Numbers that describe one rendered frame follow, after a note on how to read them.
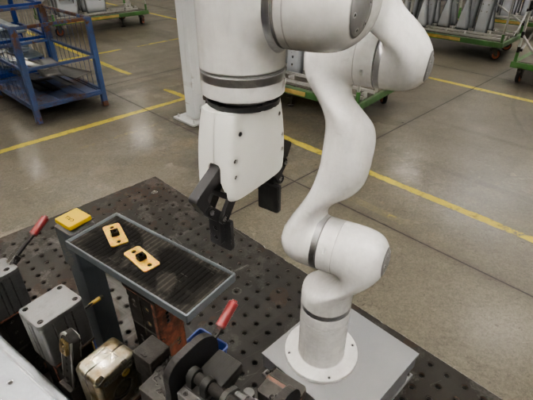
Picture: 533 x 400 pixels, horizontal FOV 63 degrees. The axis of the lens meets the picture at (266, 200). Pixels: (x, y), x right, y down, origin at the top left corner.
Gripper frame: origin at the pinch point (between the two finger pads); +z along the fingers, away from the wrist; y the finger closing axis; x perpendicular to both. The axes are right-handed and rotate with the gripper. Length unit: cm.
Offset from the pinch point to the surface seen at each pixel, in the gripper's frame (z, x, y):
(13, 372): 45, -45, 19
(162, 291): 28.7, -24.2, -3.7
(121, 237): 28, -44, -10
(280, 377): 37.3, 1.1, -6.6
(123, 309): 75, -68, -20
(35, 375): 44, -41, 17
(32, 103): 122, -408, -169
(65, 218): 29, -61, -7
